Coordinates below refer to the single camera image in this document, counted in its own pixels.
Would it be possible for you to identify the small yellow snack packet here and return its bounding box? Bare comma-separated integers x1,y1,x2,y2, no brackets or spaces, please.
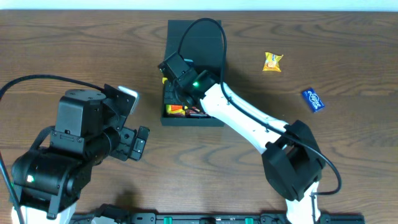
262,52,283,72

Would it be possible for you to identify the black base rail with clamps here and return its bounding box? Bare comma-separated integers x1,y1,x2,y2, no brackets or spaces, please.
68,203,365,224

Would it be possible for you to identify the blue Eclipse mint tin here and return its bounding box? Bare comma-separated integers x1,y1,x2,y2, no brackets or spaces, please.
302,88,325,113

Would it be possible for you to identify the black gift box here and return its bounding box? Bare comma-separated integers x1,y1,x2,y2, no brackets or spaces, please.
160,20,224,127

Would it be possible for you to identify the long yellow orange snack packet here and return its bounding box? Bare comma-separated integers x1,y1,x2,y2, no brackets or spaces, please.
162,77,188,117

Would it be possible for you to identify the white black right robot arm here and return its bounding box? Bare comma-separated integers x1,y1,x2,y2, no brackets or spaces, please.
158,52,325,223

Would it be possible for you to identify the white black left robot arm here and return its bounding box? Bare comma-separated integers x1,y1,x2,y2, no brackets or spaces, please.
11,85,149,223

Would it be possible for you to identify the red Hello Panda box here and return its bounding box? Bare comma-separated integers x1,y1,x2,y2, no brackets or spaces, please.
185,107,210,118

